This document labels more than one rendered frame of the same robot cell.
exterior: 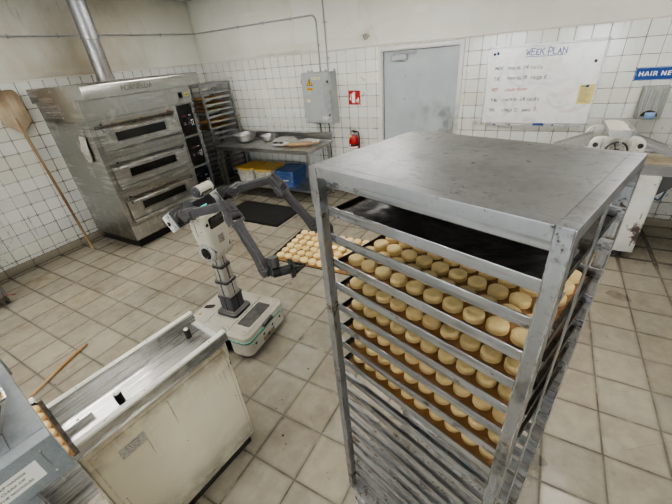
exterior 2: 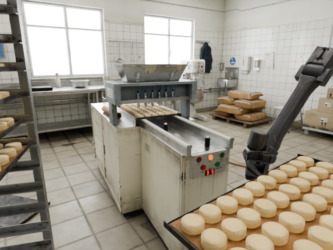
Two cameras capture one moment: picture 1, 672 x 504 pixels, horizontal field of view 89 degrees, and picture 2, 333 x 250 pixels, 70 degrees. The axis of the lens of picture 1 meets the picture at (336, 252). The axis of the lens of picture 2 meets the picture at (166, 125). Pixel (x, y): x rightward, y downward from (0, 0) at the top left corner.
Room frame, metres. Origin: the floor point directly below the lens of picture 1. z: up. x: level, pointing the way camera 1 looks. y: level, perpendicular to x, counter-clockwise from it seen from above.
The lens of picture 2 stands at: (1.75, -0.53, 1.34)
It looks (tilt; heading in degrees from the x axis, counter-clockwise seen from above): 15 degrees down; 116
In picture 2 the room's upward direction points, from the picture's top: straight up
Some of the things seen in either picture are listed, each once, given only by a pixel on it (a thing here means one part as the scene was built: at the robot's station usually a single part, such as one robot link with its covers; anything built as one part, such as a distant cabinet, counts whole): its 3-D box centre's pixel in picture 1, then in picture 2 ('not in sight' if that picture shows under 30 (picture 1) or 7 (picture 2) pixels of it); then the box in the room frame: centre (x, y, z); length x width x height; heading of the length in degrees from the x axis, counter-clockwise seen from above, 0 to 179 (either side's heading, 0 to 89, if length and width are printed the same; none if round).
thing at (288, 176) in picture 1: (291, 175); not in sight; (5.64, 0.62, 0.36); 0.47 x 0.38 x 0.26; 150
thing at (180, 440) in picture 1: (170, 427); (178, 184); (1.13, 0.96, 0.45); 0.70 x 0.34 x 0.90; 142
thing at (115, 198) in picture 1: (145, 158); not in sight; (5.00, 2.57, 1.00); 1.56 x 1.20 x 2.01; 148
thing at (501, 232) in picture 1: (415, 202); not in sight; (0.71, -0.19, 1.77); 0.64 x 0.03 x 0.03; 40
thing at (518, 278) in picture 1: (414, 237); not in sight; (0.71, -0.19, 1.68); 0.64 x 0.03 x 0.03; 40
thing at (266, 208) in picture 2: not in sight; (264, 208); (1.75, 0.02, 1.01); 0.05 x 0.05 x 0.02
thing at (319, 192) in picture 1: (340, 375); (36, 159); (0.92, 0.03, 0.97); 0.03 x 0.03 x 1.70; 40
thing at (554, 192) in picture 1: (438, 391); not in sight; (0.83, -0.34, 0.93); 0.64 x 0.51 x 1.78; 40
